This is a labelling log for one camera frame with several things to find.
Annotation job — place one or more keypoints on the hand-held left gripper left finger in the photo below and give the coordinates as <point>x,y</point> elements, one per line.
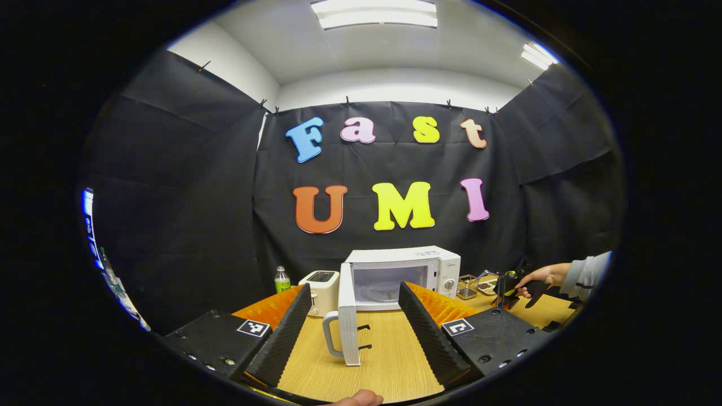
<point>282,338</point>

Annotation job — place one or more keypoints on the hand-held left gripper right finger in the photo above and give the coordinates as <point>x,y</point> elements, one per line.
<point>428,338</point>

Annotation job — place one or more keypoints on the white microwave oven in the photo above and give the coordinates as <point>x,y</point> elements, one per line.
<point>395,259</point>

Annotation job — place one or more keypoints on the white divided bean dish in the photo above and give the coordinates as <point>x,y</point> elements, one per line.
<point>486,286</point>

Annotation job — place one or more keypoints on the green drink bottle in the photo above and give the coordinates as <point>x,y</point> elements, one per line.
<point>282,282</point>

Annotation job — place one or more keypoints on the white toaster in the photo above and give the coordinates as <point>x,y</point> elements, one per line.
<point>318,287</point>

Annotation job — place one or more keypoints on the glass turntable plate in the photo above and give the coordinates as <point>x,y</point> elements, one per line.
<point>377,293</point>

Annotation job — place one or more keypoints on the black backdrop cloth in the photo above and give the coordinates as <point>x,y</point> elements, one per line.
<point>225,197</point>

